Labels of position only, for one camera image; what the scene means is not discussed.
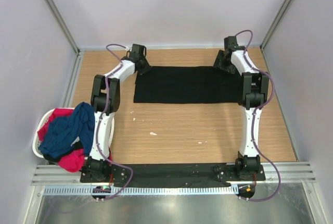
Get black t shirt blue logo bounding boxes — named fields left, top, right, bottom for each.
left=133, top=66, right=241, bottom=104

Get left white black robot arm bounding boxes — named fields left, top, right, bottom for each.
left=80, top=44, right=151, bottom=183

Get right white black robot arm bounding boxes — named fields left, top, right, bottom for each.
left=213, top=36, right=269, bottom=181

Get white laundry basket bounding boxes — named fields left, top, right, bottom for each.
left=32, top=108, right=114, bottom=160

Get pink t shirt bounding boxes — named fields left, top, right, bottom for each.
left=37, top=107, right=114, bottom=173

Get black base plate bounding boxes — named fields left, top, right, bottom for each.
left=80, top=163, right=266, bottom=188

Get right aluminium frame post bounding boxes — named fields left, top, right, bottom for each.
left=260, top=0, right=293, bottom=51

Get aluminium frame post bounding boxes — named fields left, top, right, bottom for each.
left=44, top=0, right=80, bottom=56
left=260, top=0, right=293, bottom=51

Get left aluminium frame post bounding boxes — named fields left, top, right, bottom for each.
left=44, top=0, right=80, bottom=56

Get slotted cable duct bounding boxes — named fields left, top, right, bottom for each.
left=44, top=185, right=238, bottom=196

